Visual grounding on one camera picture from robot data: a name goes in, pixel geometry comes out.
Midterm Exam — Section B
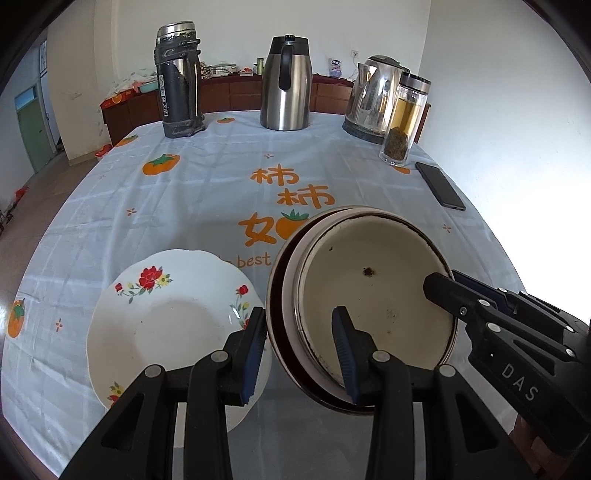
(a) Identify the person's right hand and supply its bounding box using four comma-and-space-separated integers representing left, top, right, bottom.
512, 412, 561, 480

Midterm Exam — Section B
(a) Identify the brown wooden sideboard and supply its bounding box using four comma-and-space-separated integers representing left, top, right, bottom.
100, 73, 432, 144

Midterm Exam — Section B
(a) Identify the white floral food cover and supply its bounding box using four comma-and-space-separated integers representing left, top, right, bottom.
113, 69, 158, 88

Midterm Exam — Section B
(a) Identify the green door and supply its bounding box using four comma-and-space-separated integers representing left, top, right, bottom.
14, 85, 54, 174

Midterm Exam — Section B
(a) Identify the stainless steel electric kettle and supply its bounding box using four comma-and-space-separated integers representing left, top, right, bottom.
342, 55, 411, 145

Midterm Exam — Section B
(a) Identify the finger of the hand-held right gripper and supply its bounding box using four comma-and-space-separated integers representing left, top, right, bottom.
422, 271, 522, 337
452, 270, 522, 317

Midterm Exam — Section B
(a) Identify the white enamel bowl dark rim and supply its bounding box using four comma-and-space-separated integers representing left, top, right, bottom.
293, 217, 455, 388

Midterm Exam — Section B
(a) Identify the white plate with red flowers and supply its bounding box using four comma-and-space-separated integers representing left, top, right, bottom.
86, 249, 273, 435

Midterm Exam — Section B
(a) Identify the steel carafe with black handle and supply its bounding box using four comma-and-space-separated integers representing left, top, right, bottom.
260, 34, 314, 131

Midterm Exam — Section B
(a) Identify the glass tea bottle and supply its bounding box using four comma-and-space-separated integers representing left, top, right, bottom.
379, 71, 432, 168

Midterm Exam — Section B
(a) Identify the red and orange box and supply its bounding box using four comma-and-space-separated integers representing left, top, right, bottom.
102, 91, 137, 108

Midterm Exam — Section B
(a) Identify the pink plastic bowl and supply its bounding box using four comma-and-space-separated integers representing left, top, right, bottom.
266, 206, 459, 413

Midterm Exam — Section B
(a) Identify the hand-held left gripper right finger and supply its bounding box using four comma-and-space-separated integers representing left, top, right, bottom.
331, 305, 532, 480

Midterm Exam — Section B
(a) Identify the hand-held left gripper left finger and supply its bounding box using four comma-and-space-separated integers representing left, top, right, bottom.
60, 305, 267, 480

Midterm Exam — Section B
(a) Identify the black smartphone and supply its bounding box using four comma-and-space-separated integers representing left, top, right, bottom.
414, 161, 467, 212

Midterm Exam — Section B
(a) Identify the dark worn thermos flask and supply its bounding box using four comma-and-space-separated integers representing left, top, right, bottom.
154, 21, 207, 139

